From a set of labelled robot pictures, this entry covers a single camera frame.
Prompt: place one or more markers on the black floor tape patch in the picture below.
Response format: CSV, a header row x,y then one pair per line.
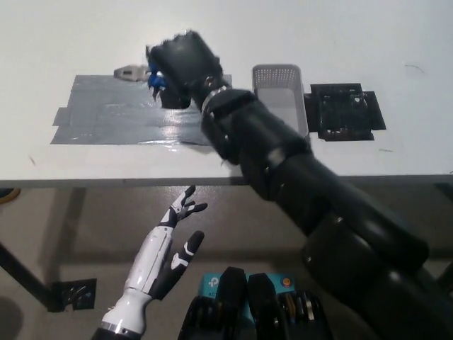
x,y
72,294

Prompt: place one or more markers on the round green yellow-rimmed object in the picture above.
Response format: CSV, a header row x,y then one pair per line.
x,y
7,196

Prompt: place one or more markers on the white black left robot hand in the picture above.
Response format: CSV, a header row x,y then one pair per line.
x,y
152,262

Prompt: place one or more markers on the grey perforated plastic basket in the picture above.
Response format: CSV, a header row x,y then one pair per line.
x,y
279,81

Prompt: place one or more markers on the grey duct tape patch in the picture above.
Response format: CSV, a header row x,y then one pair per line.
x,y
113,117

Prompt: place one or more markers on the black tape patch on table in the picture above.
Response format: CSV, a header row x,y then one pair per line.
x,y
345,113

